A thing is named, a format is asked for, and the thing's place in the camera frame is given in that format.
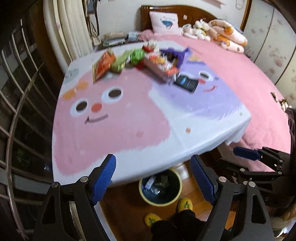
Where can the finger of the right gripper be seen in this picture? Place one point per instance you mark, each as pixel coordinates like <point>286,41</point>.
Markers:
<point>231,166</point>
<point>246,153</point>

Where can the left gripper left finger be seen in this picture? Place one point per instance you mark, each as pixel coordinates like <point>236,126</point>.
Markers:
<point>100,178</point>

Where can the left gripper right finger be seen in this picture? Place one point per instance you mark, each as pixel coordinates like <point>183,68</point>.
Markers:
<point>206,178</point>

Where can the clear plastic bottle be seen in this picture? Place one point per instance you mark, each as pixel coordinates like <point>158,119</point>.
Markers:
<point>156,184</point>

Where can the green paper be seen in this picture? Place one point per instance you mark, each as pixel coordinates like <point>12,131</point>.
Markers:
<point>129,56</point>

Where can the right hand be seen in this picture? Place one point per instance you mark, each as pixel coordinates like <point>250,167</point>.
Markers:
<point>283,224</point>

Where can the pink bed cover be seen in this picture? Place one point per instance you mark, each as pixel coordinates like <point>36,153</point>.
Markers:
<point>269,123</point>

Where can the right yellow slipper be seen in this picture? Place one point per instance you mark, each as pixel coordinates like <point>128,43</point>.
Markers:
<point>185,204</point>

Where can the yellow slipper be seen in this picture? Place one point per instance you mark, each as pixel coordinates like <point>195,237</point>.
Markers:
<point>151,218</point>
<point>185,204</point>

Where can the dark bin with yellow rim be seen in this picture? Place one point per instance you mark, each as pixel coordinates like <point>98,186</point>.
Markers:
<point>169,196</point>

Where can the black trouser leg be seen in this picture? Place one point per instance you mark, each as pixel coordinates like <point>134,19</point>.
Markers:
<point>182,226</point>

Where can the left yellow slipper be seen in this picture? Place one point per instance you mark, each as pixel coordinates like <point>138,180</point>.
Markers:
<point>151,218</point>

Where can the cartoon printed tablecloth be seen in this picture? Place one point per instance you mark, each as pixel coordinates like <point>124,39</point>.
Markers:
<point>147,124</point>

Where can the black packet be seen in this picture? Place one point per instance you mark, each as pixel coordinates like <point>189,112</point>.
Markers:
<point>186,83</point>

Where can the orange snack bag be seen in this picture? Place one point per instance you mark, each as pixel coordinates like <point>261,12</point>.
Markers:
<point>100,67</point>

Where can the metal window grille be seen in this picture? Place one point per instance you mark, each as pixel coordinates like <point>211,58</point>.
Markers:
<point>28,101</point>

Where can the purple wrapper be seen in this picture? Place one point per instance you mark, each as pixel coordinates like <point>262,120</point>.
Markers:
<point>177,57</point>

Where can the box of snacks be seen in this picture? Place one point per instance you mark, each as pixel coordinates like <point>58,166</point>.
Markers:
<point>161,67</point>

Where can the wooden nightstand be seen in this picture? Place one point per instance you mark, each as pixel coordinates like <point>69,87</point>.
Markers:
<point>114,43</point>

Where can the white plush toy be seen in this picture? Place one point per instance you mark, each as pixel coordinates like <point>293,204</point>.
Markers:
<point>197,31</point>

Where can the stack of papers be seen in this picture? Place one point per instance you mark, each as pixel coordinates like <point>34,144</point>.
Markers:
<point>113,36</point>

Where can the blue tissue box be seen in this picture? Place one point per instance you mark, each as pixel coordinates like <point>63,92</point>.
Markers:
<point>133,36</point>

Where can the wooden headboard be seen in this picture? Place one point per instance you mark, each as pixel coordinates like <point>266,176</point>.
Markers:
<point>186,14</point>

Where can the pink embroidered pillow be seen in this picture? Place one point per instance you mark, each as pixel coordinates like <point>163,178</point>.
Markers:
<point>165,23</point>

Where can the cream curtain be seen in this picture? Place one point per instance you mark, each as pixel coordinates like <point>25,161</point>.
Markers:
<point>67,30</point>

